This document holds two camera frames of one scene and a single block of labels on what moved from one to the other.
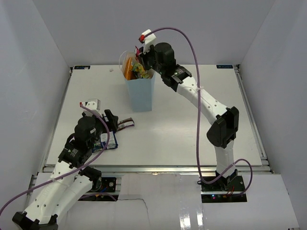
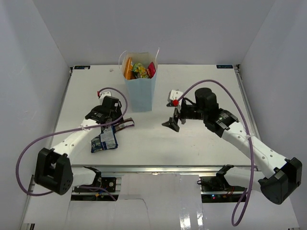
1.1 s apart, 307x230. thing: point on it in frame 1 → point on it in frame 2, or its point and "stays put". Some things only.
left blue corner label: [82, 67] stays put
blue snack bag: [112, 142] stays put
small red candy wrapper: [137, 52] → [151, 70]
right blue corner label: [224, 66] stays put
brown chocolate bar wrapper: [123, 124] stays put
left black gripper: [112, 120] → [118, 117]
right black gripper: [144, 57] → [173, 121]
